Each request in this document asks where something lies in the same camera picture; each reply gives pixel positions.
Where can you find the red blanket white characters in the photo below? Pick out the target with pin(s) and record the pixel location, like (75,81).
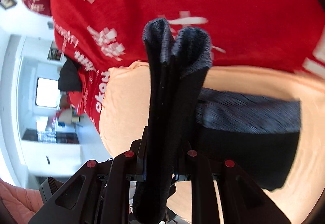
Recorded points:
(100,34)

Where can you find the pink cushion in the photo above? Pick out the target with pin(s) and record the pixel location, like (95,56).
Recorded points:
(21,203)

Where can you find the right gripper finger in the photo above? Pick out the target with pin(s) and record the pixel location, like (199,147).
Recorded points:
(141,156)

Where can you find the black pants blue patterned trim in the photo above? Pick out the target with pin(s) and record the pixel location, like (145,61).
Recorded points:
(259,133)

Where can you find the peach cream towel mat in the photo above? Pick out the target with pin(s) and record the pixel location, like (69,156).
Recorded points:
(126,110)

